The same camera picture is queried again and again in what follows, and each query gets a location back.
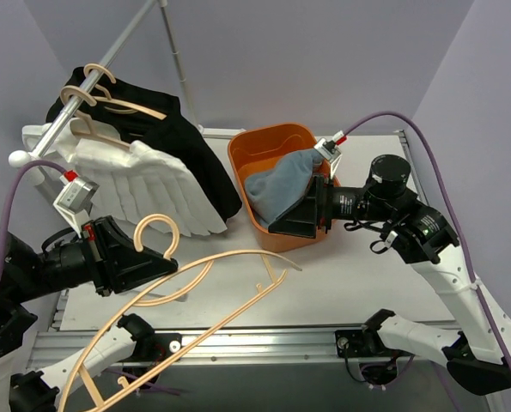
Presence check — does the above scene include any orange plastic basket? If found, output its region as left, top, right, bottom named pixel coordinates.
left=228, top=123, right=331, bottom=252

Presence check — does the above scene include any white pleated skirt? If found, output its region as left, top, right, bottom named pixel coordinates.
left=45, top=118, right=227, bottom=237

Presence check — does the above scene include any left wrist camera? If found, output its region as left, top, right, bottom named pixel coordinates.
left=52, top=170, right=99, bottom=235

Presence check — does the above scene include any wooden hanger for white skirt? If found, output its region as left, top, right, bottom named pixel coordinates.
left=60, top=85, right=130, bottom=150

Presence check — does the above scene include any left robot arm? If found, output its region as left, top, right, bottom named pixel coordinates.
left=0, top=216, right=179, bottom=411

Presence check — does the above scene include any aluminium mounting rail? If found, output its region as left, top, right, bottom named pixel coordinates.
left=25, top=328, right=495, bottom=370

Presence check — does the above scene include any black skirt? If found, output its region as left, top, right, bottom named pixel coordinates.
left=44, top=66, right=244, bottom=224

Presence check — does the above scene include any wooden hanger for black skirt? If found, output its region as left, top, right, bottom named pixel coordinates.
left=83, top=63, right=167, bottom=120

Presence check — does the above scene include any white metal clothes rack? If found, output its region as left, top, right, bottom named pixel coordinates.
left=8, top=0, right=247, bottom=301

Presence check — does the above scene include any wooden hanger for denim skirt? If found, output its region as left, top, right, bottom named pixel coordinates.
left=57, top=214, right=303, bottom=412

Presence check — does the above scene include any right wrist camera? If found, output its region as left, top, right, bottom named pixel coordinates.
left=313, top=130, right=347, bottom=179

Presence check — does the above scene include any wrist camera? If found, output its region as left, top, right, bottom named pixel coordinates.
left=52, top=170, right=99, bottom=235
left=313, top=130, right=347, bottom=179

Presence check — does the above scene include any blue denim skirt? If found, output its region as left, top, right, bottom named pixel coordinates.
left=244, top=148, right=324, bottom=228

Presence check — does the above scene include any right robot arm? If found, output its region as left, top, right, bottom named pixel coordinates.
left=269, top=154, right=511, bottom=396

